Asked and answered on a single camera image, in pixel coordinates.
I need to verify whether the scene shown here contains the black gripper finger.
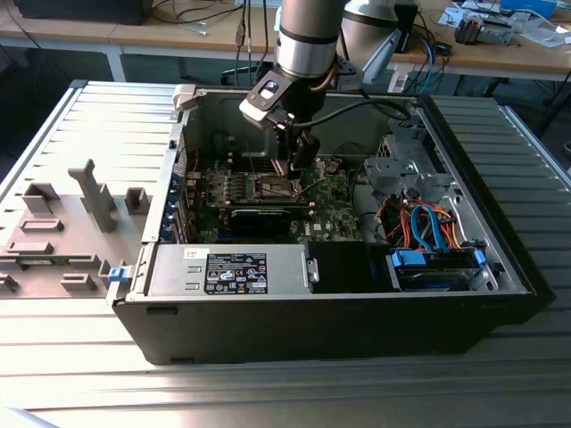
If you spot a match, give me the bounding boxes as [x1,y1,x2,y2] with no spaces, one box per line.
[274,124,295,161]
[288,133,320,182]

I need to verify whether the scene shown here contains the metal socket cover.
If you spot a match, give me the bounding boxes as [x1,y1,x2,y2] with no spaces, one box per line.
[307,155,326,187]

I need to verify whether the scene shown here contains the CPU socket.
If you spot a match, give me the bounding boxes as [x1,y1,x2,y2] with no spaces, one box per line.
[252,169,301,201]

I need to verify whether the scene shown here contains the green motherboard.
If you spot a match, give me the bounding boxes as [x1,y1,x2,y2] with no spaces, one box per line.
[185,153,371,245]

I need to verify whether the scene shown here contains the black graphics card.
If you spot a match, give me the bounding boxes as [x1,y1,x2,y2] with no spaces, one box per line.
[228,205,292,238]

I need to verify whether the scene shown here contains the grey slanted panel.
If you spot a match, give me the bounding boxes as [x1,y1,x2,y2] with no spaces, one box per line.
[354,29,402,85]

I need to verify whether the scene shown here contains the metal drive cage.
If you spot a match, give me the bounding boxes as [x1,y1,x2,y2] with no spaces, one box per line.
[363,111,468,215]

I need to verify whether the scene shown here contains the beige case latch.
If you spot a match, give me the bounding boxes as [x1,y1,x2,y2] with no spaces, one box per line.
[171,84,198,112]

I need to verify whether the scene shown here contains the blue card retainer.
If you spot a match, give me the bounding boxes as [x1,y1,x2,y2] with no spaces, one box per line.
[162,176,186,245]

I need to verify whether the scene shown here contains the hard disk in blue carrier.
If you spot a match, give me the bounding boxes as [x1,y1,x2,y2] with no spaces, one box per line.
[388,248,488,293]

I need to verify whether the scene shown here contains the silver power supply unit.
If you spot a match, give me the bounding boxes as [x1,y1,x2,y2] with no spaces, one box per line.
[146,243,310,299]

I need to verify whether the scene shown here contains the black PC case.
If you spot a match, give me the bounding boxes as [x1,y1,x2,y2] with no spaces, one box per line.
[105,82,558,367]

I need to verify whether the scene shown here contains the black finned heat sink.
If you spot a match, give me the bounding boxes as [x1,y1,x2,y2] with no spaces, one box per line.
[453,12,486,45]

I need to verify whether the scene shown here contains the grey metal device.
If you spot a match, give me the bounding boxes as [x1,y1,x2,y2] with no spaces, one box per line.
[481,15,514,45]

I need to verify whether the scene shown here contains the grey parts rack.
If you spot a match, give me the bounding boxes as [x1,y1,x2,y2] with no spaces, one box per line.
[0,158,155,300]

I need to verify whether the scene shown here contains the black monitor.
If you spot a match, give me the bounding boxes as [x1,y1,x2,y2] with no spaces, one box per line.
[12,0,151,27]

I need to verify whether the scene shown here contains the wooden desk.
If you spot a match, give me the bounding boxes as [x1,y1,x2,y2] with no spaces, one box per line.
[0,0,571,84]

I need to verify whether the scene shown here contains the blue cardboard box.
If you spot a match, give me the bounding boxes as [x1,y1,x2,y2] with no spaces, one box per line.
[499,0,559,20]

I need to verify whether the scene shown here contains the green RAM stick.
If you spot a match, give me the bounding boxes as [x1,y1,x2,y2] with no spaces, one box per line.
[20,256,75,268]

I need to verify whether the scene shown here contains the thin wire locking lever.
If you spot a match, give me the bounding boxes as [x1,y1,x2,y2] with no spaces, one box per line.
[300,176,327,195]
[244,140,258,180]

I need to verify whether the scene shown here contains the black camera cable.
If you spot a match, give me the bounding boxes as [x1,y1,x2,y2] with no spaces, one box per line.
[289,98,412,126]

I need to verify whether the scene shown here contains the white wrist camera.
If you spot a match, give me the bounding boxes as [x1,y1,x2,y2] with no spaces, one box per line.
[237,72,294,131]

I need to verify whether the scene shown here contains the grey ribbon cable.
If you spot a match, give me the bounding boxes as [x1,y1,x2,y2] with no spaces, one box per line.
[176,131,188,177]

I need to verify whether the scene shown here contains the silver metal handle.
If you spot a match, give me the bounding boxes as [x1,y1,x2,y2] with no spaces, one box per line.
[304,256,322,284]

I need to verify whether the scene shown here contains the orange wire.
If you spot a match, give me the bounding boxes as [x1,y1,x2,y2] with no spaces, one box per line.
[434,205,468,251]
[383,200,410,247]

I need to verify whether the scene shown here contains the blue data wire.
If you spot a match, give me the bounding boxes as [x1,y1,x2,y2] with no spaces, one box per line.
[409,203,443,253]

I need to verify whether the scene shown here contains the blue hanging cable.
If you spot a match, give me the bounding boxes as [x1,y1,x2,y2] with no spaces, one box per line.
[418,35,447,95]

